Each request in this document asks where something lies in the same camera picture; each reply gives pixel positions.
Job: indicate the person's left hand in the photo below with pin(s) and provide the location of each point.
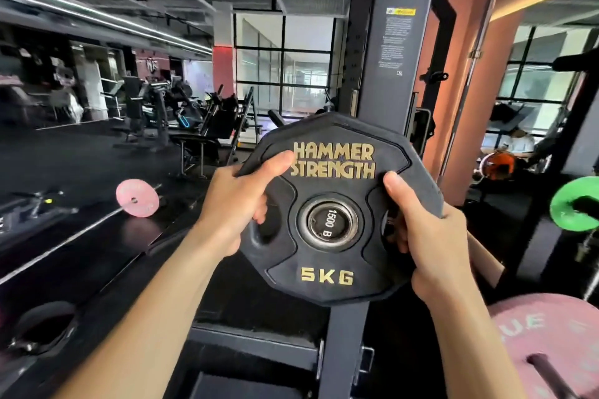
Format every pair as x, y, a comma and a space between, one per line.
229, 207

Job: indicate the person's right hand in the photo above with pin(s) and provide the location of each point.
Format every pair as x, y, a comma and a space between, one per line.
435, 249

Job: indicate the thick chrome barbell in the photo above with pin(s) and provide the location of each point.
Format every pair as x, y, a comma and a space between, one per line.
327, 223

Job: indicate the black weight plate gold print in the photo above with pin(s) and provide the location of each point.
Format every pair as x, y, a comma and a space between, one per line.
337, 132

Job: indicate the green Rogue change plate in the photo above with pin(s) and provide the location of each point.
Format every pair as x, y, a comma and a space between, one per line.
566, 211

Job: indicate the person's left forearm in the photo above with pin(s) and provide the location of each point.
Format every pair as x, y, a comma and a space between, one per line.
140, 333

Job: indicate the person's right forearm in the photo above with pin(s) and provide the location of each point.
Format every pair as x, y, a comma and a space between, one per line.
472, 356

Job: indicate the pink Rogue bumper plate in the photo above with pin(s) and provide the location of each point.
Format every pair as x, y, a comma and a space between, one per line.
529, 333

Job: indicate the thin chrome barbell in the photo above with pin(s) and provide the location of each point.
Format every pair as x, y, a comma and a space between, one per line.
472, 62
61, 244

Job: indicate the row of black gym machines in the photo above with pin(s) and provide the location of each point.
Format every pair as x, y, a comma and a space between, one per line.
210, 127

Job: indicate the thin black storage peg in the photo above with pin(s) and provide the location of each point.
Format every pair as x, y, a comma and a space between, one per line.
547, 375

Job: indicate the black framed window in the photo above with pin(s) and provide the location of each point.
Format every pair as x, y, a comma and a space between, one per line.
304, 38

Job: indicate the warning label sticker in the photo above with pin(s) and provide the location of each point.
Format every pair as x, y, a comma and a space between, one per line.
395, 43

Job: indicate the black power rack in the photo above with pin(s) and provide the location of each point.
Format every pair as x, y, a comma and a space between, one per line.
442, 38

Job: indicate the ceiling light strip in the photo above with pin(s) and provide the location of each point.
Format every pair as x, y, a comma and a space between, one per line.
93, 15

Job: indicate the wall mirror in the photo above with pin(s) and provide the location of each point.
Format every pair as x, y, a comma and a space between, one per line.
538, 85

